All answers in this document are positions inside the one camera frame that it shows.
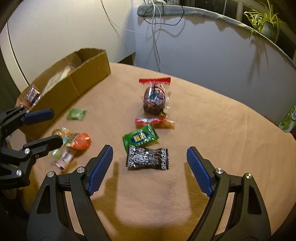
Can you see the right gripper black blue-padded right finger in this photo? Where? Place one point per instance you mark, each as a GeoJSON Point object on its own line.
{"type": "Point", "coordinates": [248, 219]}

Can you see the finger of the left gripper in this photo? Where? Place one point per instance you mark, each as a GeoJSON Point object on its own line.
{"type": "Point", "coordinates": [14, 118]}
{"type": "Point", "coordinates": [25, 158]}

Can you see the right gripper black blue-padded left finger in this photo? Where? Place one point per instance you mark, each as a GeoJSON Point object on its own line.
{"type": "Point", "coordinates": [50, 219]}

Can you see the small clear dark snack bag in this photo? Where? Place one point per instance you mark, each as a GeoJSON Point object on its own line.
{"type": "Point", "coordinates": [30, 97]}

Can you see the small light green packet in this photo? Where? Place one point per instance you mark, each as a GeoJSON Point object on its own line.
{"type": "Point", "coordinates": [76, 114]}

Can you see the black white candy wrapper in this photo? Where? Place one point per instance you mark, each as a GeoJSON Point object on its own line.
{"type": "Point", "coordinates": [146, 158]}

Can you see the green candy packet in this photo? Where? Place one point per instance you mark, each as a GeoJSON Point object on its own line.
{"type": "Point", "coordinates": [139, 137]}

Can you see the clear red-ended prune packet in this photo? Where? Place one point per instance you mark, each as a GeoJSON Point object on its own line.
{"type": "Point", "coordinates": [155, 103]}

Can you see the clear wrapped cracker pack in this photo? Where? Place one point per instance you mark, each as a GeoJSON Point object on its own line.
{"type": "Point", "coordinates": [59, 76]}

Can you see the brown cardboard box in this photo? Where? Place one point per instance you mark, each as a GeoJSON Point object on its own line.
{"type": "Point", "coordinates": [69, 81]}

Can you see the green tissue box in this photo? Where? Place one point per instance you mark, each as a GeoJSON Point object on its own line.
{"type": "Point", "coordinates": [288, 122]}

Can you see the grey windowsill cloth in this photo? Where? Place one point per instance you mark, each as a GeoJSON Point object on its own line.
{"type": "Point", "coordinates": [176, 10]}

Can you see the potted spider plant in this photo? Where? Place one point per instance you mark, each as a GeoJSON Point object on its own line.
{"type": "Point", "coordinates": [267, 23]}

